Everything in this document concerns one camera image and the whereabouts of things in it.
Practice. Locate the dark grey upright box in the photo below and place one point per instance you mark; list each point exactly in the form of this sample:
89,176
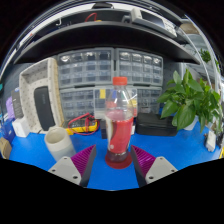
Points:
18,104

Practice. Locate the flat black case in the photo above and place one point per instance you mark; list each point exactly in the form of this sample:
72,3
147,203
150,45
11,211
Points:
155,125

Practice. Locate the grey and white mug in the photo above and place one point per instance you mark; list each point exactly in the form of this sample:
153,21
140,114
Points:
60,145

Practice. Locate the white power adapter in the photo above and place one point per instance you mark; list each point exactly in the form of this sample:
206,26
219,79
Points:
211,141

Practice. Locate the grey small-parts drawer cabinet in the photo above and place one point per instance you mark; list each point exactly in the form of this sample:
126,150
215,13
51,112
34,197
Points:
85,68
138,68

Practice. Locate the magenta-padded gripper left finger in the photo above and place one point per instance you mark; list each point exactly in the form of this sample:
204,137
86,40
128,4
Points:
65,168

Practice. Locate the clear bottle with red label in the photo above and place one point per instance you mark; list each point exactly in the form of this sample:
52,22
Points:
119,133

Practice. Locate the green potted plant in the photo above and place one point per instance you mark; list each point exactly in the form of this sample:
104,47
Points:
186,100

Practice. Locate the beige perforated tray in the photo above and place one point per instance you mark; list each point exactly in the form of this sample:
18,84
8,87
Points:
35,75

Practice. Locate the white metal rack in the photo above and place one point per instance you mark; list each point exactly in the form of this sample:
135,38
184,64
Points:
205,43

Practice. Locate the wide grey drawer cabinet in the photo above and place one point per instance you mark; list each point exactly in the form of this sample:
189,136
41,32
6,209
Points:
76,101

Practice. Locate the clear organizer with coloured parts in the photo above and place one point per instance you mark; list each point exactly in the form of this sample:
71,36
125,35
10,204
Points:
100,96

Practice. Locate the yellow multimeter with red leads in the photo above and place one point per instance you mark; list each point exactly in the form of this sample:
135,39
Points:
81,126

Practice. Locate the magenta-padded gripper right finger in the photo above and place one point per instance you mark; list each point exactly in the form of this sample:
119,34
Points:
160,168

